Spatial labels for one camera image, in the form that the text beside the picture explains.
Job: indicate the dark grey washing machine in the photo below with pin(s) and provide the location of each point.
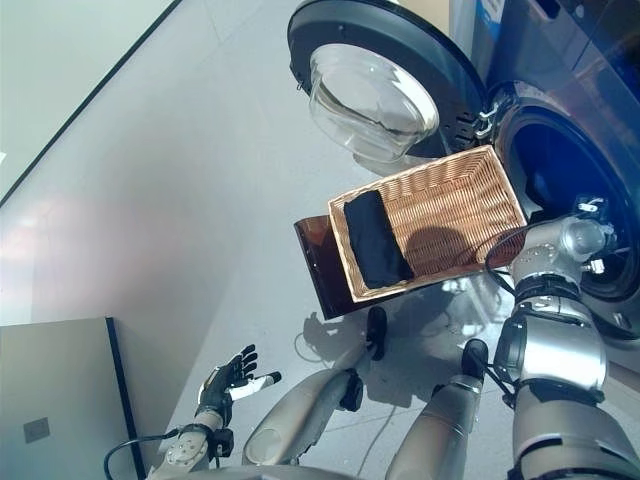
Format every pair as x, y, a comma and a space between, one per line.
550, 65

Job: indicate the grey square socket plate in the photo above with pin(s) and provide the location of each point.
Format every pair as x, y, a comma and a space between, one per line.
36, 430

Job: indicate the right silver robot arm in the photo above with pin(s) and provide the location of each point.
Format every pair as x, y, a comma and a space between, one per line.
550, 350

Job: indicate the wide black garment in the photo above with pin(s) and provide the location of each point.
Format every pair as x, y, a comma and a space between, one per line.
375, 240

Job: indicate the blue white energy label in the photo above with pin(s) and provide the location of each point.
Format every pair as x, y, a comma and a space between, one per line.
487, 20

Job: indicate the brown glossy stool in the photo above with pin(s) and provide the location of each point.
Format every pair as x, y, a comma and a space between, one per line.
320, 260

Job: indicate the grey cabinet with black edge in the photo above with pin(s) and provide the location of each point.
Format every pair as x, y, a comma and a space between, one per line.
60, 375

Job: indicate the grey robot torso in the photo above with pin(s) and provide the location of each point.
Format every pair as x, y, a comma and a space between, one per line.
300, 475

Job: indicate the right silver robot leg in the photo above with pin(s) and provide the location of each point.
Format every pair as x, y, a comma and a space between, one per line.
440, 425

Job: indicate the wicker laundry basket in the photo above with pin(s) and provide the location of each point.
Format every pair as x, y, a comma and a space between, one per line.
450, 200

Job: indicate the round glass washing machine door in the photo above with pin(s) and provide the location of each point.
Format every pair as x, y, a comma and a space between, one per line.
370, 100

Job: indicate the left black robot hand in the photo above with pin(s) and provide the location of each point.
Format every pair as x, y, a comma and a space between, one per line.
220, 385

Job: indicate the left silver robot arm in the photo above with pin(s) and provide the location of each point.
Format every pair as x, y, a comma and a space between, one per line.
187, 447

